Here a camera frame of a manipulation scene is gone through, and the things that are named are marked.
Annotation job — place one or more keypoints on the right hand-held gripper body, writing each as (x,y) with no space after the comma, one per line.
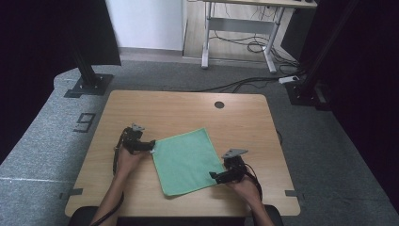
(235,164)

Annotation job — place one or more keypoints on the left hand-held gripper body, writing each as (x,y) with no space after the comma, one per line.
(133,139)

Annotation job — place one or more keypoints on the green microfibre cloth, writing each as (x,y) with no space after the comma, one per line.
(185,160)

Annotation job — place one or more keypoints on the person's left hand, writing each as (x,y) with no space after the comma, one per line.
(128,163)

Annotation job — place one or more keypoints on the person's right hand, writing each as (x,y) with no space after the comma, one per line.
(247,190)

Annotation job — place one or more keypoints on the black round table grommet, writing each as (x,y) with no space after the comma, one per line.
(219,104)

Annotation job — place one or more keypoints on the black metal stand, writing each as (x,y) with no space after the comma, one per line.
(89,82)
(306,91)

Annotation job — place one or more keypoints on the black chair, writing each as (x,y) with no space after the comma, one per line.
(81,217)

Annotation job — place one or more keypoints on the white power strip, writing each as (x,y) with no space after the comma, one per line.
(288,79)

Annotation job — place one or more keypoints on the white-legged wooden desk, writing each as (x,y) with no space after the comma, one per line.
(206,37)

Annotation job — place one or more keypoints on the dark curtain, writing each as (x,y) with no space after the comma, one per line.
(37,47)
(373,94)

